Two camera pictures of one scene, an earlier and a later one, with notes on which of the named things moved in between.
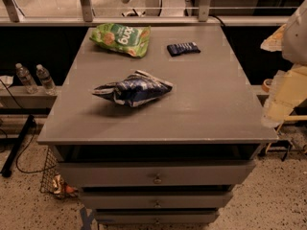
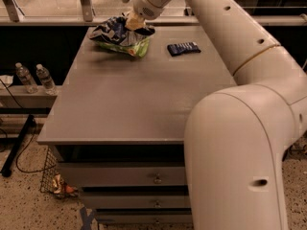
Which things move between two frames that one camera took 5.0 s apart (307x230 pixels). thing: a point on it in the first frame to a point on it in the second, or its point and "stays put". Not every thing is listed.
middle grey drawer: (155, 199) stays put
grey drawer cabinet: (156, 125) stays put
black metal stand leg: (18, 147) stays put
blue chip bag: (134, 90) to (116, 31)
